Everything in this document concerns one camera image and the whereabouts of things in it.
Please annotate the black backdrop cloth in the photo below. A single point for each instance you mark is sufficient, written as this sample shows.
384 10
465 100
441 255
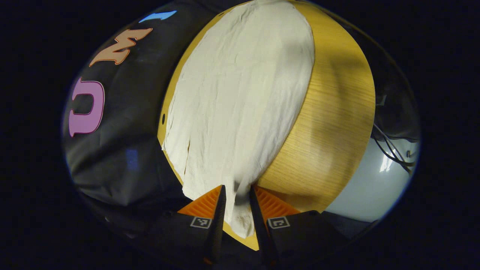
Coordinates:
131 150

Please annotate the cream white jeans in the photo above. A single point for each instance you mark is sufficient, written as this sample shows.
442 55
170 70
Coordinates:
240 93

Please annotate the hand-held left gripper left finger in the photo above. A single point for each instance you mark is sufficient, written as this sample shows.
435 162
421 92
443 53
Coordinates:
217 225

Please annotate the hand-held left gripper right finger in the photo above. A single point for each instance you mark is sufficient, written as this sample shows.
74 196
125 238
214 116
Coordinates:
260 228

